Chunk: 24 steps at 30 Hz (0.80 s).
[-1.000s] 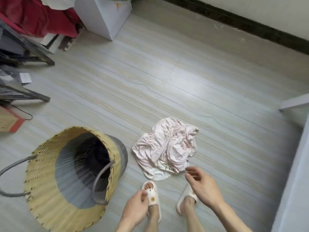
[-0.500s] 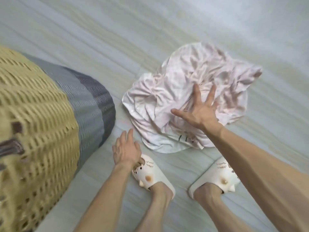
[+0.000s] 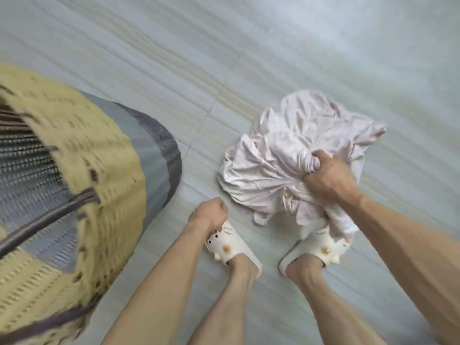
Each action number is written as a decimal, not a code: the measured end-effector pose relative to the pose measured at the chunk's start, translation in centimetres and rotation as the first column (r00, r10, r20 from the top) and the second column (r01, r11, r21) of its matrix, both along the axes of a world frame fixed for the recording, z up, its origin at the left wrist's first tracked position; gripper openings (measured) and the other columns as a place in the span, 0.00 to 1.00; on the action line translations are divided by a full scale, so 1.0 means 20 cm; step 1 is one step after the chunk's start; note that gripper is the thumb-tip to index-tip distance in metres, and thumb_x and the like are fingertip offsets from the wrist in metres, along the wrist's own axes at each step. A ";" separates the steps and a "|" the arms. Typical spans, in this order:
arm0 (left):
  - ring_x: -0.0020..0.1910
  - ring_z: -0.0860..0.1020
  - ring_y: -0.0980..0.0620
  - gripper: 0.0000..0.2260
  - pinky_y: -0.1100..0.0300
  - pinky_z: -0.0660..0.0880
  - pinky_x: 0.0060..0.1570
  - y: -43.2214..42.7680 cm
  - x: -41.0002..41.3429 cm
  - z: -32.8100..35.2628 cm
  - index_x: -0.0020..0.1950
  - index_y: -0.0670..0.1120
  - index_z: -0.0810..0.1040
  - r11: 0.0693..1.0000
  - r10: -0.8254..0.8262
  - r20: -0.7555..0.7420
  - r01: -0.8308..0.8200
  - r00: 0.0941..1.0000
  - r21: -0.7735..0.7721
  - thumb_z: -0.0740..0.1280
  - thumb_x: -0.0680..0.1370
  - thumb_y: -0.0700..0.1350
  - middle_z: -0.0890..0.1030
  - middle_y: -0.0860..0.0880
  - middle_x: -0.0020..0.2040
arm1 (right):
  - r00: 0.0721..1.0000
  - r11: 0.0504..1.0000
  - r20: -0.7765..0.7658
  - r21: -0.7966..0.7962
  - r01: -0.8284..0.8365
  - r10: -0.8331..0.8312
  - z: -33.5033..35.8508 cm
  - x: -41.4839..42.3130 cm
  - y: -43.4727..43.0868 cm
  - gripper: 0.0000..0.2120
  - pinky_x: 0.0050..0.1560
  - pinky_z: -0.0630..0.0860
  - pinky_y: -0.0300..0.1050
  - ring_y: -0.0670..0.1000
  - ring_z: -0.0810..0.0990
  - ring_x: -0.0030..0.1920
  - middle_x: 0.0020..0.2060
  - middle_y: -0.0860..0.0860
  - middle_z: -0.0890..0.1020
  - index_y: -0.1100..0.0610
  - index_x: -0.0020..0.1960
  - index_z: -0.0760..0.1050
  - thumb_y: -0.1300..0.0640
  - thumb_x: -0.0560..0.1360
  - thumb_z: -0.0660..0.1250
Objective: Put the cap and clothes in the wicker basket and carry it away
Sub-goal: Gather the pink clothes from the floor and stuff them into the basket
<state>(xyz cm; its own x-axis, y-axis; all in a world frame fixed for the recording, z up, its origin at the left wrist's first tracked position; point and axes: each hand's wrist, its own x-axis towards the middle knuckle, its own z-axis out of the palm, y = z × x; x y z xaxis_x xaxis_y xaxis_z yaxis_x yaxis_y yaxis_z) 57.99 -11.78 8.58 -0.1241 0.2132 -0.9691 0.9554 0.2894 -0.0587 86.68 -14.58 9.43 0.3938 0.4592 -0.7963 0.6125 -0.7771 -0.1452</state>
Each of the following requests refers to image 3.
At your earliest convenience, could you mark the person's left hand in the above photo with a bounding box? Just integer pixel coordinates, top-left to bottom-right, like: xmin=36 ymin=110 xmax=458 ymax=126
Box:
xmin=188 ymin=197 xmax=229 ymax=232

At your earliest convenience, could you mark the person's right hand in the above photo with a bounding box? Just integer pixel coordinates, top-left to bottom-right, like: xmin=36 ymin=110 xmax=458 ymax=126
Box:
xmin=303 ymin=149 xmax=364 ymax=207

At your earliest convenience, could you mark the pale pink garment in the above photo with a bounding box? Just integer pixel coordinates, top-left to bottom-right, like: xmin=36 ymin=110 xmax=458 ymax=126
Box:
xmin=218 ymin=90 xmax=388 ymax=245

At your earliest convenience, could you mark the tan and grey woven basket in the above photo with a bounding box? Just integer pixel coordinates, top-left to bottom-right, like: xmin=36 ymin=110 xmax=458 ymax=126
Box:
xmin=0 ymin=62 xmax=183 ymax=345

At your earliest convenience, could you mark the person's left forearm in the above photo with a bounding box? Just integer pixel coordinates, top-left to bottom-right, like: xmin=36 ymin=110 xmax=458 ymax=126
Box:
xmin=100 ymin=217 xmax=215 ymax=345

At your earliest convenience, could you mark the person's right forearm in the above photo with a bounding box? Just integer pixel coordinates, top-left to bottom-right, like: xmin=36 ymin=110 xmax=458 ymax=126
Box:
xmin=339 ymin=195 xmax=460 ymax=345

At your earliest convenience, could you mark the person's left leg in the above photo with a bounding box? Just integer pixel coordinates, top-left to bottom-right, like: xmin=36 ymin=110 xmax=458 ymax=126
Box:
xmin=188 ymin=254 xmax=259 ymax=345

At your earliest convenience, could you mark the white cartoon left slipper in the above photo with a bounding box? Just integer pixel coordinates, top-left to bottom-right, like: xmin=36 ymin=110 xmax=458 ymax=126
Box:
xmin=205 ymin=220 xmax=263 ymax=280

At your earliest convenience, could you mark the white cartoon slipper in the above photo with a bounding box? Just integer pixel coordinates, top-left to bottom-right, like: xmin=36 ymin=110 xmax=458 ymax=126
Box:
xmin=205 ymin=220 xmax=263 ymax=280
xmin=278 ymin=226 xmax=352 ymax=279

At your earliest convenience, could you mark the white cartoon right slipper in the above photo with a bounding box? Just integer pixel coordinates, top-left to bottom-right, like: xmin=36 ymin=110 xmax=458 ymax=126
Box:
xmin=278 ymin=226 xmax=352 ymax=279

